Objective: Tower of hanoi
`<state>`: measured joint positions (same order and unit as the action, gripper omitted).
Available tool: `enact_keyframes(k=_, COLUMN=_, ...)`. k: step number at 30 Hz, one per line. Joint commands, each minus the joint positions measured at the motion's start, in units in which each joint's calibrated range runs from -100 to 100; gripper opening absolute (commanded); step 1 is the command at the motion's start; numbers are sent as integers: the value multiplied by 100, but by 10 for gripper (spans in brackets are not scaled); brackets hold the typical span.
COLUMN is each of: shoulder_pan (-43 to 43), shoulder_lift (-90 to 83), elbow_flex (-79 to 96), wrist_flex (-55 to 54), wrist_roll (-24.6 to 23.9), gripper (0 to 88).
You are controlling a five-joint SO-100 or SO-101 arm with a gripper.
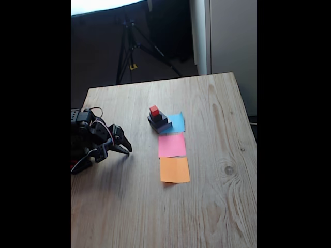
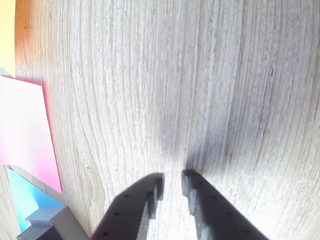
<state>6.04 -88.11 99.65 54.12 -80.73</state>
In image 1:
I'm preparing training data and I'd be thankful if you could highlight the bright white light panel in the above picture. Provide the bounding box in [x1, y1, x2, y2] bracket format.
[71, 0, 145, 17]

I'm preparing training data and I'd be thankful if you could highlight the small wrist camera board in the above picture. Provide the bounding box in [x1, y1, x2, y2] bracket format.
[92, 144, 109, 164]

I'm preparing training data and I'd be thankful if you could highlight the pink paper sheet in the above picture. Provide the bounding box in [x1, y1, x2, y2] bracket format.
[158, 133, 187, 159]

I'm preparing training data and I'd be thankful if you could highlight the white cabinet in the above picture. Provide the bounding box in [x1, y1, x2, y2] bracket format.
[189, 0, 258, 117]

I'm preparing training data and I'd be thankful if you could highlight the blue paper sheet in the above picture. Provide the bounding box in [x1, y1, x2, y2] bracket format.
[161, 111, 186, 135]

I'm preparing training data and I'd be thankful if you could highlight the large grey block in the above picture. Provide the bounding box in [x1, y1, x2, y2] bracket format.
[149, 120, 173, 135]

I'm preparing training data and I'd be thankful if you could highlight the medium dark block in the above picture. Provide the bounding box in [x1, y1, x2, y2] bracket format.
[147, 113, 168, 129]

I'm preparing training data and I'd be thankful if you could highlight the tall black tripod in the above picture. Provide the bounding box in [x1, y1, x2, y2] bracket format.
[115, 15, 184, 85]

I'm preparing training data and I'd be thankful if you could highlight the orange paper sheet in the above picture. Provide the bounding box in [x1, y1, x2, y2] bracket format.
[159, 156, 191, 183]

